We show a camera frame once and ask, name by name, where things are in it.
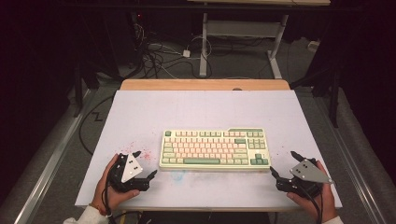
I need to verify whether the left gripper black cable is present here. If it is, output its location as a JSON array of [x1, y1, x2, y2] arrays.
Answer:
[[104, 161, 118, 224]]

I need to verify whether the green and cream keyboard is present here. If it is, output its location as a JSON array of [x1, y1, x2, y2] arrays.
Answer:
[[158, 127, 272, 172]]

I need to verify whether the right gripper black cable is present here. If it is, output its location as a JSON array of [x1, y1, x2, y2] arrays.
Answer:
[[297, 182, 323, 224]]

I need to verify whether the wooden table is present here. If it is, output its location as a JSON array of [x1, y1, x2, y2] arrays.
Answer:
[[120, 78, 291, 92]]

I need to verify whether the orange bracelet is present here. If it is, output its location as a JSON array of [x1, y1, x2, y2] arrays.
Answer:
[[88, 203, 108, 217]]

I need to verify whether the white metal desk frame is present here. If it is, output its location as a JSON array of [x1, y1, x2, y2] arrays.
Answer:
[[198, 11, 290, 80]]

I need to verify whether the person's left hand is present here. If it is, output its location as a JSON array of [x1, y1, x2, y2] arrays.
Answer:
[[92, 152, 141, 216]]

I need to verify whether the tangle of floor cables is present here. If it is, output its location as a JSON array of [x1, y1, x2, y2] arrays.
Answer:
[[129, 22, 214, 80]]

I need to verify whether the person's right hand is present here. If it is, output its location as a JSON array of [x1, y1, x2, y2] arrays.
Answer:
[[286, 160, 339, 224]]

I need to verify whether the black stand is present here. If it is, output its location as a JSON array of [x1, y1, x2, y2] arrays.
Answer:
[[290, 66, 341, 129]]

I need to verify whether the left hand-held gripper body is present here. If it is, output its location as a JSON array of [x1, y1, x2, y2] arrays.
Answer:
[[108, 152, 151, 192]]

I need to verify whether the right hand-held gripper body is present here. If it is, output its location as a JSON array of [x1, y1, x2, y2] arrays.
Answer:
[[275, 158, 334, 199]]

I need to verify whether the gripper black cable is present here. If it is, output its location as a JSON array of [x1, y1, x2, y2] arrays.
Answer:
[[104, 161, 118, 224], [297, 182, 323, 224]]

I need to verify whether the black floor cable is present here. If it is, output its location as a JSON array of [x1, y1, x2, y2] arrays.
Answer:
[[78, 94, 115, 157]]

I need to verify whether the metal floor rail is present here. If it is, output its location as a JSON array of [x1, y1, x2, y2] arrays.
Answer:
[[13, 89, 96, 224], [313, 95, 394, 224]]

